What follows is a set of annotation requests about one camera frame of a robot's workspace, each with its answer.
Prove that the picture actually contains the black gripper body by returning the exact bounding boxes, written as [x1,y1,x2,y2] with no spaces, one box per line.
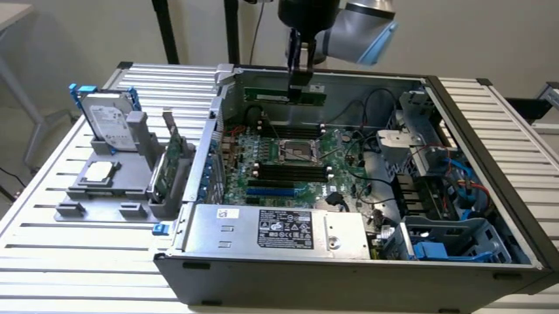
[277,0,340,43]

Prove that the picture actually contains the green RAM stick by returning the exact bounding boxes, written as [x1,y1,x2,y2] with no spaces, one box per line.
[242,86,328,107]

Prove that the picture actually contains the blue expansion slot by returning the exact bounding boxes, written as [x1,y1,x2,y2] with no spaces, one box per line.
[245,186,294,197]

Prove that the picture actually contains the black stand pole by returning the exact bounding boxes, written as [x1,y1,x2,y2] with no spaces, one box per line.
[150,0,181,65]
[222,0,242,66]

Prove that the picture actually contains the CPU socket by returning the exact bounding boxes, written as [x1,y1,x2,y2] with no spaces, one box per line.
[272,138,328,165]

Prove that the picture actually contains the green motherboard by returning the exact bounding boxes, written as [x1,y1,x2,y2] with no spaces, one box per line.
[216,125,381,211]

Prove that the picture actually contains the green graphics card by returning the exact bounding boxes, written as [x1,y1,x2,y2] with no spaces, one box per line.
[149,109,185,201]

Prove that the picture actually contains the hard disk with blue carrier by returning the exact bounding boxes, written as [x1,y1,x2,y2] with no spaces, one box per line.
[68,83,141,155]

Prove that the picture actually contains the silver power supply unit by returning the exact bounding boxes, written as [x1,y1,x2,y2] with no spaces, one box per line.
[180,203,373,261]

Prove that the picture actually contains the black block beside table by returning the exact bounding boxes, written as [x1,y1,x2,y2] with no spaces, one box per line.
[504,97,552,121]

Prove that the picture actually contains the silver CPU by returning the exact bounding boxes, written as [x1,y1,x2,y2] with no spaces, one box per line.
[84,160,124,184]

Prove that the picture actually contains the grey parts rack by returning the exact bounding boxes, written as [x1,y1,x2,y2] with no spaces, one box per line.
[53,110,198,224]

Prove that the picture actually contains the blue disk bay latch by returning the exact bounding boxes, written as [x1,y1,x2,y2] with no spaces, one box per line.
[410,241,449,262]

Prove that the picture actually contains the grey disk bay cage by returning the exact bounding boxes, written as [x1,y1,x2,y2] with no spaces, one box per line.
[398,215,514,263]

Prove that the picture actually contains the open black PC case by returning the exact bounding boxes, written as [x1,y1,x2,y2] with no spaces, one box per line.
[152,63,559,311]

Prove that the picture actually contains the thin black hanging cable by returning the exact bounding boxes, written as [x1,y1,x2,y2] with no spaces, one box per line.
[249,0,266,65]

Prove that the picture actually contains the short black looped cable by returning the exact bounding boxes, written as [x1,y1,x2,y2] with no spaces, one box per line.
[242,105,270,128]

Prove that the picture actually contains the black wire loop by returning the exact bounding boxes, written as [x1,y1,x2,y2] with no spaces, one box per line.
[337,87,398,131]

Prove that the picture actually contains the silver metal drive bracket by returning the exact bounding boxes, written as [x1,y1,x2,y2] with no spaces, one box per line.
[376,90,460,179]

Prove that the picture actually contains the black connector with cable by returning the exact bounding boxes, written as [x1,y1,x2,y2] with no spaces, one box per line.
[324,192,348,213]

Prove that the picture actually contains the blue SATA wire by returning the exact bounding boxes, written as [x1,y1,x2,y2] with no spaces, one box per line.
[442,156,486,220]

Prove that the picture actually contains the orange wire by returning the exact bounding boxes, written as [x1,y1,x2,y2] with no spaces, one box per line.
[456,182,493,211]

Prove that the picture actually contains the black floor cable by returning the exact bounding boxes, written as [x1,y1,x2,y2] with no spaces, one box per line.
[0,166,28,201]

